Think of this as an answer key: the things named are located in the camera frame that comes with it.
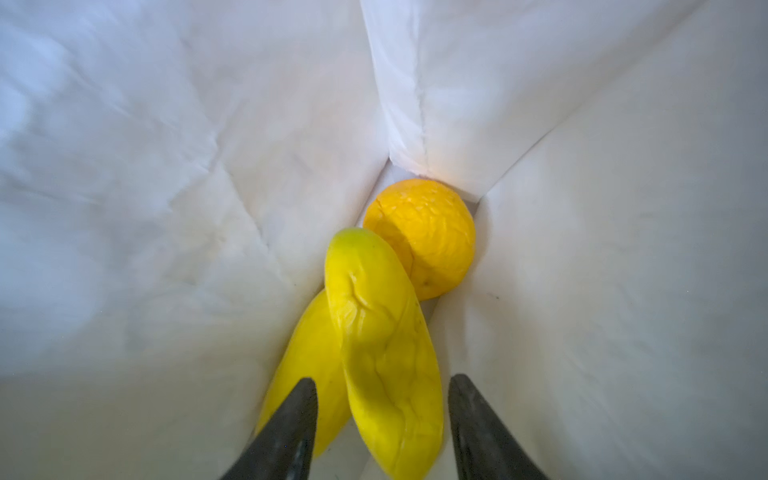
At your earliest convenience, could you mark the white canvas grocery bag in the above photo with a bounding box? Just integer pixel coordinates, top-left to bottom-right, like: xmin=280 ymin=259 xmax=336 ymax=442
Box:
xmin=1 ymin=1 xmax=767 ymax=479

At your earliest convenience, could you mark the large yellow mango toy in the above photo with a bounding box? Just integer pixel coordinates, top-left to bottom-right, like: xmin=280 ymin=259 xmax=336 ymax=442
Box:
xmin=255 ymin=290 xmax=351 ymax=458

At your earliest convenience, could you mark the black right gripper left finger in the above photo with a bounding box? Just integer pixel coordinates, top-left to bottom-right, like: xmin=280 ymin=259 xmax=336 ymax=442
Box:
xmin=221 ymin=377 xmax=318 ymax=480

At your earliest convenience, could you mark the yellow banana toy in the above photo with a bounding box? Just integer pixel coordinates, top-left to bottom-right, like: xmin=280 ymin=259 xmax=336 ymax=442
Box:
xmin=325 ymin=228 xmax=444 ymax=479

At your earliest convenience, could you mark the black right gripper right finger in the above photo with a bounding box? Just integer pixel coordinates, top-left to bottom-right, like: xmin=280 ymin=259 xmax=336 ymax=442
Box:
xmin=448 ymin=374 xmax=547 ymax=480

